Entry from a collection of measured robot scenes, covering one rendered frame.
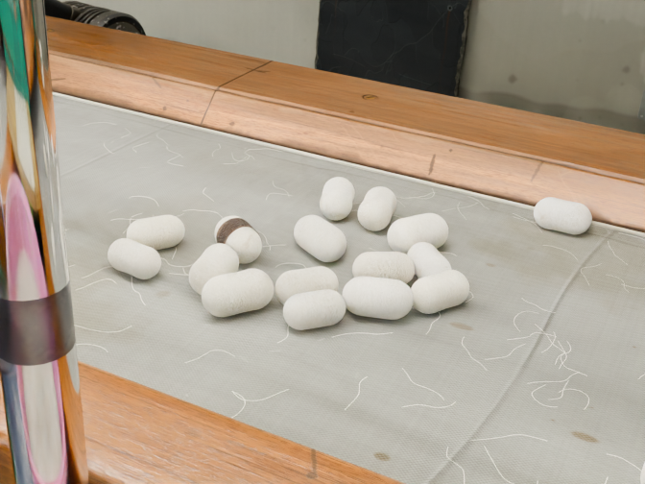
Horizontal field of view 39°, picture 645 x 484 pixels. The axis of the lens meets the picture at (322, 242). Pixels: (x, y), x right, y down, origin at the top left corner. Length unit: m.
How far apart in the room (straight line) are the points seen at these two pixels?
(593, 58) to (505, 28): 0.25
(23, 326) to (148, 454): 0.09
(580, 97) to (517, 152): 1.96
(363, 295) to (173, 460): 0.15
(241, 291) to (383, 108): 0.27
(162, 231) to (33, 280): 0.25
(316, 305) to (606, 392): 0.14
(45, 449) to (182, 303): 0.19
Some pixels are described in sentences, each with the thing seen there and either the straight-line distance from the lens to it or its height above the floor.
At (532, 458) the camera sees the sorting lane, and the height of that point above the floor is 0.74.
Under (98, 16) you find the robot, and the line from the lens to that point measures 1.37.
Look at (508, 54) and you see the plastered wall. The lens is 2.59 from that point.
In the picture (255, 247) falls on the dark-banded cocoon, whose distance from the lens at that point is 0.49.
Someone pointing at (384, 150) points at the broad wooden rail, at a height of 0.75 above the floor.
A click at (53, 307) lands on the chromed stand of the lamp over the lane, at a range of 0.27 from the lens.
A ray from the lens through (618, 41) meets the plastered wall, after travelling 2.52.
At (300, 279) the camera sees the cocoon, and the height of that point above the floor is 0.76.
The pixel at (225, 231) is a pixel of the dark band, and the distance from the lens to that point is 0.50.
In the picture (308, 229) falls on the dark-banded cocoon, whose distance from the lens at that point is 0.50.
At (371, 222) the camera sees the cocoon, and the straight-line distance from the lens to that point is 0.53.
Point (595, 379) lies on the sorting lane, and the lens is 0.44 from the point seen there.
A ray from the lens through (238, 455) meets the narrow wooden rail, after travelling 0.34.
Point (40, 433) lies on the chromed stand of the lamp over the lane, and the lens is 0.29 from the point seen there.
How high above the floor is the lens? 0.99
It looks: 28 degrees down
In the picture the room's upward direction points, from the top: 3 degrees clockwise
